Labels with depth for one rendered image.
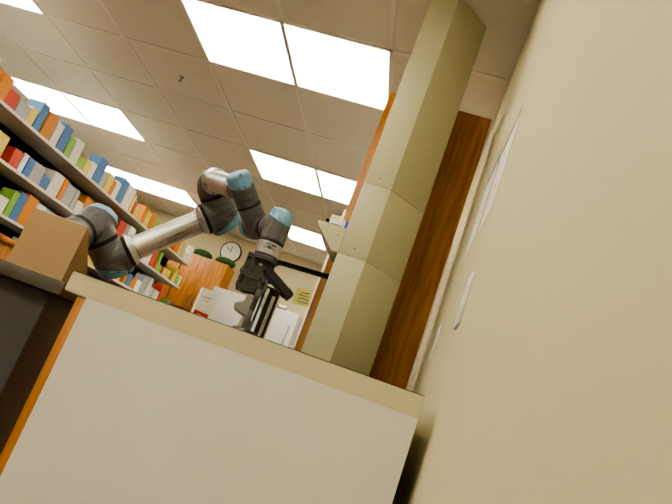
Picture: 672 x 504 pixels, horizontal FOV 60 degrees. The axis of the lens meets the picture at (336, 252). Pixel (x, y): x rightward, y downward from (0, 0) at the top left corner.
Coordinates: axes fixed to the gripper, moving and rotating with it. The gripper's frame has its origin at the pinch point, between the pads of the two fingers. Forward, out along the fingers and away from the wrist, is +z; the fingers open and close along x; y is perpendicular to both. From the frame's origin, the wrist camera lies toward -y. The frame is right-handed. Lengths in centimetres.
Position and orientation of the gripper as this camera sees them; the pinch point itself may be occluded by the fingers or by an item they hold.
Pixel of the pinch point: (247, 323)
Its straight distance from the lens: 171.4
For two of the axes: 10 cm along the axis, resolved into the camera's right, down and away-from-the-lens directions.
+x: 1.8, -2.0, -9.6
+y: -9.3, -3.7, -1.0
